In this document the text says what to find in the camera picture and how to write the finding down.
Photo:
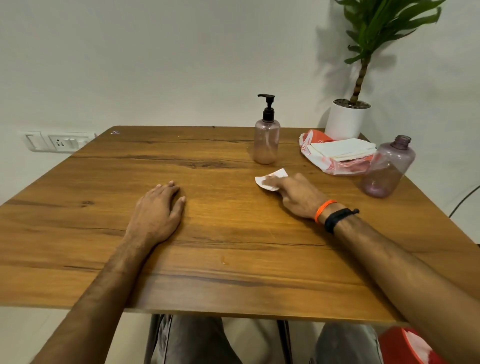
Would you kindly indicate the pink plastic bottle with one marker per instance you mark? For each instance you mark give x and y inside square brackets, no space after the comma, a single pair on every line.
[386,170]

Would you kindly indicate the person's right hand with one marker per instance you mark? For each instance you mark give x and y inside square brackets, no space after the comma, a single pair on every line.
[300,197]

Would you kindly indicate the white tissue sheet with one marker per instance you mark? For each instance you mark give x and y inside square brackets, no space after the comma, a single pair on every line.
[277,173]

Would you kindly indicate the orange thread wristband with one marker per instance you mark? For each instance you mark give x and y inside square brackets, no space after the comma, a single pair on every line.
[323,209]

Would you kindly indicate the person's left hand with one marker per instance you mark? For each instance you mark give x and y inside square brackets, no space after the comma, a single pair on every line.
[153,217]

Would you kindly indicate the person's left forearm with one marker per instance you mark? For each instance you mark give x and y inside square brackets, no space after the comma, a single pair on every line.
[90,307]

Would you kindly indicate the stack of white tissues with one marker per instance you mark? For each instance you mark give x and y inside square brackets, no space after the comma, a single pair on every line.
[343,148]

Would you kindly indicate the white wall socket plate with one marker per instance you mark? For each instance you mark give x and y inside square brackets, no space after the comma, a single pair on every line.
[60,142]

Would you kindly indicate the pink bottle with liquid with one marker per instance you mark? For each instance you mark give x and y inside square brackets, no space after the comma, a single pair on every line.
[266,144]

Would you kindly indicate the red plastic bin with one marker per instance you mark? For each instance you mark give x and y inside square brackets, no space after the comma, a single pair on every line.
[393,348]

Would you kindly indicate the white plant pot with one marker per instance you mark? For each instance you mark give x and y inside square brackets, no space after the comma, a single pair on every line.
[345,123]

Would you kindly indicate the person's right forearm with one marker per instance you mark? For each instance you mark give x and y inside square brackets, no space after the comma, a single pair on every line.
[412,277]

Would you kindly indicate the grey trousers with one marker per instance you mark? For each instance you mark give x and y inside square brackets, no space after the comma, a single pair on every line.
[195,345]

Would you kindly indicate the green potted plant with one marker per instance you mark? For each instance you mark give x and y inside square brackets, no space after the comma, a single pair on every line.
[378,22]

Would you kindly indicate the black braided wristband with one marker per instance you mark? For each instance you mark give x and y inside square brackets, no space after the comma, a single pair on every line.
[337,219]

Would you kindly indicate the orange white plastic tissue pack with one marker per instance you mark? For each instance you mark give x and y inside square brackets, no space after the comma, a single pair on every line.
[326,165]

